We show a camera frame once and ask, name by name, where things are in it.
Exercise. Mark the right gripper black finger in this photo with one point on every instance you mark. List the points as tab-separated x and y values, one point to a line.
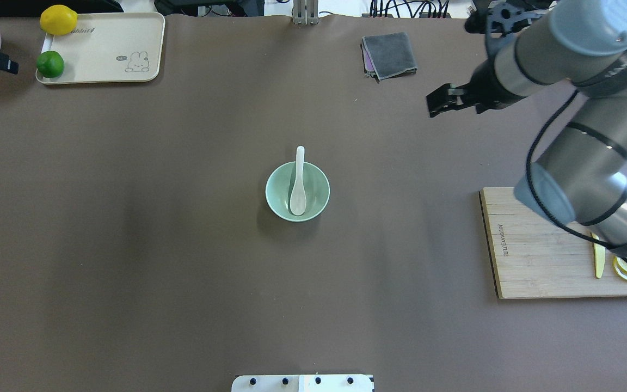
448	97

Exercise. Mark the lemon slice bottom stacked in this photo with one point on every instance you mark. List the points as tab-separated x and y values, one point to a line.
616	270

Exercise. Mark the yellow lemon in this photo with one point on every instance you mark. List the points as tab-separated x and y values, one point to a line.
58	19

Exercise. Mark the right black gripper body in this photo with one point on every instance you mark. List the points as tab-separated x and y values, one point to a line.
483	85

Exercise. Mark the beige bunny tray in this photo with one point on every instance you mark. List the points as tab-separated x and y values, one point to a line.
109	47

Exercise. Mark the wooden mug tree stand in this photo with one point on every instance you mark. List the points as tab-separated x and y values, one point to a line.
564	81

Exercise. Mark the mint green ceramic bowl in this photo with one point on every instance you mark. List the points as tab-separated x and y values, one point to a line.
280	184

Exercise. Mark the bamboo cutting board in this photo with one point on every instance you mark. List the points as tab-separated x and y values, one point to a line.
534	259

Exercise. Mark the yellow plastic knife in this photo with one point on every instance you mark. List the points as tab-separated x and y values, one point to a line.
599	256

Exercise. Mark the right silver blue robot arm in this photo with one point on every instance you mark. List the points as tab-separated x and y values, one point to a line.
577	178

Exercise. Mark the green lime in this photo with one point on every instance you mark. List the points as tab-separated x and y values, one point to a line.
50	64

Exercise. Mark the white pedestal column base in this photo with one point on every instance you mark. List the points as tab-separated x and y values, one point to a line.
305	382

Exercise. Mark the aluminium frame post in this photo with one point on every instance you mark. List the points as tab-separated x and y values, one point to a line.
305	12

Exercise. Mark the grey folded cloth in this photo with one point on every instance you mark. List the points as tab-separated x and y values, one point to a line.
388	56

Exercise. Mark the right black camera mount bracket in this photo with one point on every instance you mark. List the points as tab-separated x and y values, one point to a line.
500	22

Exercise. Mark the white ceramic soup spoon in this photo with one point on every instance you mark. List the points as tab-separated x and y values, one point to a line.
298	200

